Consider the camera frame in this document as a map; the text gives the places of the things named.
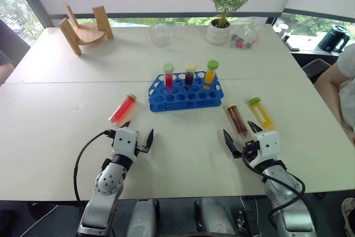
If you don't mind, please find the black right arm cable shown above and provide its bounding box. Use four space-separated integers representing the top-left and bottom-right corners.
240 148 306 221

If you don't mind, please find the person in white shirt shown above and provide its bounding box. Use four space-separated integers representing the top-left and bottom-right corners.
314 43 355 147

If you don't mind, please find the clear glass bowl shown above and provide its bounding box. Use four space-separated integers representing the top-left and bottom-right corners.
147 23 177 48

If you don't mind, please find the wooden curved stand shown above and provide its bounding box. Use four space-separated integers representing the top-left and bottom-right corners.
58 2 115 56

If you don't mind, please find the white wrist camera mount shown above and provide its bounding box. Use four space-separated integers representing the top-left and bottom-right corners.
253 130 282 158
111 127 140 158

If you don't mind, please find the person in dark shirt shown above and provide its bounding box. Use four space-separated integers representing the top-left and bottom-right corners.
0 18 31 87

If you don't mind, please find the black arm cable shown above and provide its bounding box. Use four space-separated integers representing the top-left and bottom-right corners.
73 129 118 210
240 148 306 221

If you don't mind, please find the dark red tube brown cap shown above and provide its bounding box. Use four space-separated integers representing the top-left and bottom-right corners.
226 104 249 138

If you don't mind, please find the white sneaker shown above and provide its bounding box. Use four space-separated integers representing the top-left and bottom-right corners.
341 197 355 231

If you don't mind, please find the clear plastic bag with bits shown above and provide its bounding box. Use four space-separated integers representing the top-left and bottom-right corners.
229 17 265 51

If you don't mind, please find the yellow tube green cap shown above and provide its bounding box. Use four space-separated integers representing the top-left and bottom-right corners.
248 96 276 131

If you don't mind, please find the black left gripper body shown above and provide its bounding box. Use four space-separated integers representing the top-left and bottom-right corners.
134 139 144 157

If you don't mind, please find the white ribbed plant pot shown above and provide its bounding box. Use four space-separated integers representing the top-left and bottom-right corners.
205 18 232 46

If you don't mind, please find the orange tube green cap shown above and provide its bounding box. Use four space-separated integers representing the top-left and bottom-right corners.
203 59 219 85

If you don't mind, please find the blue test tube rack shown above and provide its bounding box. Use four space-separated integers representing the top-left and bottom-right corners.
148 72 223 113

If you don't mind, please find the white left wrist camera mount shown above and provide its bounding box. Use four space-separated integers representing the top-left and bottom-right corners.
111 127 140 158

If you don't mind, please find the grey rounded robot leg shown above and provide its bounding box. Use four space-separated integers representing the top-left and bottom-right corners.
126 199 159 237
194 196 240 237

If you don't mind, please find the dark purple tube cream cap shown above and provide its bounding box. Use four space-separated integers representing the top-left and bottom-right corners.
184 62 197 86

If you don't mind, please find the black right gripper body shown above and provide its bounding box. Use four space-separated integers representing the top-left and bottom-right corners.
240 140 261 163

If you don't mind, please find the dark grey chair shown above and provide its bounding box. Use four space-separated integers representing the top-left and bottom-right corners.
301 58 332 85

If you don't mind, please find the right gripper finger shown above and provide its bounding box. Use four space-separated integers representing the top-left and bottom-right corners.
222 128 242 160
247 120 263 138

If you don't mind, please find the dark green electric kettle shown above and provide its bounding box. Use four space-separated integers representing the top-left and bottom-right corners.
317 24 351 53

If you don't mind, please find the red tube green cap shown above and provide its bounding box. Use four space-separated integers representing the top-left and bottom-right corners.
163 63 175 88
108 93 138 125

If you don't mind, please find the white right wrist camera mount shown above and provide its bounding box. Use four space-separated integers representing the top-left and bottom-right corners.
253 130 282 158

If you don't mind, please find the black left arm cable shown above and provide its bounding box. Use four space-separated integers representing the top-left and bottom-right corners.
73 129 118 210

